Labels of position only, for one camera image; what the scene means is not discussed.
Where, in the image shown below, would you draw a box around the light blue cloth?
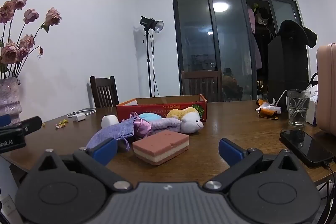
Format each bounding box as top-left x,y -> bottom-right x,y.
139,113 -> 162,122

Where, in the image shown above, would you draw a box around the black coat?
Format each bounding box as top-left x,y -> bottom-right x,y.
276,20 -> 318,48

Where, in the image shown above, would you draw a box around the black smartphone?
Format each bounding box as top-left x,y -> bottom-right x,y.
280,129 -> 334,168

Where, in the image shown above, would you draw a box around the lavender drawstring pouch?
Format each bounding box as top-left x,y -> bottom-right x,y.
85,118 -> 135,152

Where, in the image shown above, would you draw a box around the hanging pink garment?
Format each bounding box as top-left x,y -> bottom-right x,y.
248,7 -> 263,69

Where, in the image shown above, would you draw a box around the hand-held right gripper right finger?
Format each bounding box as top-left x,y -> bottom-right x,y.
203,138 -> 309,193

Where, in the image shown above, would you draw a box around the sliding glass door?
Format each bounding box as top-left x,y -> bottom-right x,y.
172,0 -> 306,102

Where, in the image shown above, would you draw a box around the dark wooden chair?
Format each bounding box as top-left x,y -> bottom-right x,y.
90,76 -> 120,108
181,70 -> 222,103

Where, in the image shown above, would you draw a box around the orange and white wrapper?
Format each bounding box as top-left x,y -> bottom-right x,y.
256,99 -> 279,119

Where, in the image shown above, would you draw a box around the red cardboard box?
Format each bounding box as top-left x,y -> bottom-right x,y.
116,94 -> 208,125

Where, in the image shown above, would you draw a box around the white cable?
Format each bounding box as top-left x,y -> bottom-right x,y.
274,89 -> 289,109

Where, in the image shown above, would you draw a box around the studio light on stand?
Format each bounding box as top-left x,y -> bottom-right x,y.
140,16 -> 164,98

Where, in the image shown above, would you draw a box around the purple towel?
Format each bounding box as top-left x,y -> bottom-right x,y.
150,118 -> 181,135

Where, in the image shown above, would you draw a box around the black phone cable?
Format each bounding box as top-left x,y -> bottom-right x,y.
323,160 -> 336,214

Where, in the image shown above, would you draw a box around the white charger with cable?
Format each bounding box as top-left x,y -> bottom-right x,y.
67,108 -> 96,122

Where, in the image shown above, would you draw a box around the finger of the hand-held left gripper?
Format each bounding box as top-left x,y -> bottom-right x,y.
20,116 -> 42,133
0,114 -> 21,131

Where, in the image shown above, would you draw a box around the bunch of dried pink roses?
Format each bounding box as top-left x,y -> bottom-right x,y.
0,0 -> 62,80

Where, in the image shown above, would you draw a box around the yellow and white plush toy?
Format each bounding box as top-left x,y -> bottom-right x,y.
167,107 -> 204,134

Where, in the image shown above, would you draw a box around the pink suitcase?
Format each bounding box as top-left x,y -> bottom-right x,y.
316,43 -> 336,136

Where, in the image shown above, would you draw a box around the black paper bag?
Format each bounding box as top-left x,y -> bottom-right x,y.
267,35 -> 310,110

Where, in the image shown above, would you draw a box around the scattered yellow petals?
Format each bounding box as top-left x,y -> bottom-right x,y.
55,119 -> 69,130

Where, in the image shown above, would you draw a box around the white makeup sponge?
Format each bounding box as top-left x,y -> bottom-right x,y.
101,115 -> 119,128

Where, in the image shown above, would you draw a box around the white tube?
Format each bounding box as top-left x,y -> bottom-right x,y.
259,106 -> 282,114

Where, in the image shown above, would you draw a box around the black handled scissors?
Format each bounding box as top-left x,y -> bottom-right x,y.
307,73 -> 319,90

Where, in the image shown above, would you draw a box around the pink layered sponge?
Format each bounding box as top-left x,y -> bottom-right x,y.
132,131 -> 190,166

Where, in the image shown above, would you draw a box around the clear drinking glass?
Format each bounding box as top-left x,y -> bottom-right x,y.
287,89 -> 311,127

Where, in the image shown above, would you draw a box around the purple satin pouch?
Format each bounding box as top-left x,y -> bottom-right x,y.
130,112 -> 152,138

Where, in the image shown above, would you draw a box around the speckled pink vase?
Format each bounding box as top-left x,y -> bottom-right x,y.
0,77 -> 21,126

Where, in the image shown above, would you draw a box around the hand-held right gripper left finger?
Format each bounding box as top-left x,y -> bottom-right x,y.
28,138 -> 133,191

